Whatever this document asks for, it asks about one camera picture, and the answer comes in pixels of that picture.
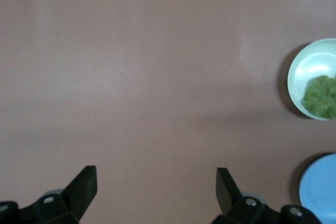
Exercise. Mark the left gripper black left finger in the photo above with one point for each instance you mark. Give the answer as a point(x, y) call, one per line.
point(78, 195)

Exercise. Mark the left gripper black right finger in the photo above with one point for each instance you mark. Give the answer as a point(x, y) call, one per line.
point(231, 200)

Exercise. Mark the green lettuce leaf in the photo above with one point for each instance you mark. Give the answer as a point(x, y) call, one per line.
point(321, 98)

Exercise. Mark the blue round plate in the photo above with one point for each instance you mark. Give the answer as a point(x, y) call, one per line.
point(320, 190)

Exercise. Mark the pale green round plate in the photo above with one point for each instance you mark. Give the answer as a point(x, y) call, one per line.
point(302, 69)

